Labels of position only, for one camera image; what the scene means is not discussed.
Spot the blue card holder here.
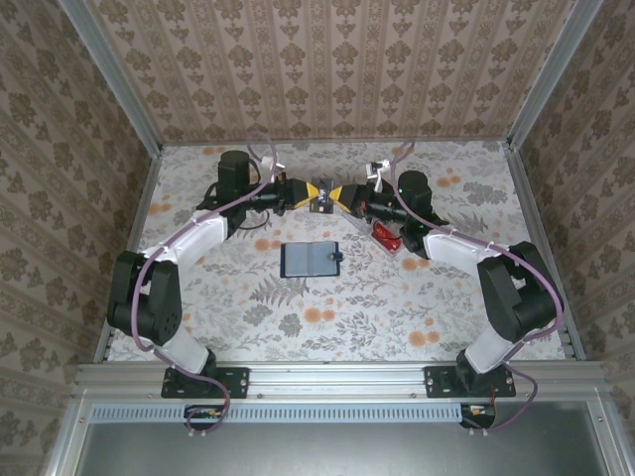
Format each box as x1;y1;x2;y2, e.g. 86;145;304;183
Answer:
279;241;344;280

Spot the red credit card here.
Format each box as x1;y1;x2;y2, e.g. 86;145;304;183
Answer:
372;221;402;252

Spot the clear acrylic card organizer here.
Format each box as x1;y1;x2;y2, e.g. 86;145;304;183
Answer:
356;215;406;258

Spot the floral print tablecloth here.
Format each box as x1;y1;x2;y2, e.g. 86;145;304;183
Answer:
106;140;567;363

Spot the aluminium mounting beam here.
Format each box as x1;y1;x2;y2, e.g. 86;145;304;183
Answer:
73;361;611;398

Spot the small controller board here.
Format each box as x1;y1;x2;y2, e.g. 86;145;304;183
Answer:
184;404;224;430
458;404;497;428

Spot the grey metal panel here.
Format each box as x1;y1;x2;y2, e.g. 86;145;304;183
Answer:
73;420;604;476

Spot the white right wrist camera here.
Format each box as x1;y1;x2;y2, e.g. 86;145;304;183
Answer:
364;158;394;192

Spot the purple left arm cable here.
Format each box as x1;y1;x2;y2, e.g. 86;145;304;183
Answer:
129;131;280;440

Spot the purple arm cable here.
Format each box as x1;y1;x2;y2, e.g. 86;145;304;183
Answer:
389;140;567;437
129;131;280;440

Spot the thin black left camera cable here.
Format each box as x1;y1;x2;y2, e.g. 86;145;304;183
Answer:
200;181;275;233

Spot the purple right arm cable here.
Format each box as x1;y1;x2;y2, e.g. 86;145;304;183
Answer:
389;140;567;437

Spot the aluminium side rail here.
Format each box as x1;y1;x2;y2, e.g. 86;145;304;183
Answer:
92;143;165;363
503;141;586;362

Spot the aluminium frame post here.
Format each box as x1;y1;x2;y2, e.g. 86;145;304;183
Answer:
58;0;165;153
506;0;604;153

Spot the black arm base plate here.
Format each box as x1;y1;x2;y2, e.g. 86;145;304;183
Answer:
425;365;517;400
161;365;249;400

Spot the slotted grey cable duct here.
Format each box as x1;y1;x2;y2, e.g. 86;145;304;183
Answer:
91;404;490;423

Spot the aluminium lower frame bar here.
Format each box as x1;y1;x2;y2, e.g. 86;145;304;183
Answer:
43;396;98;476
584;396;624;476

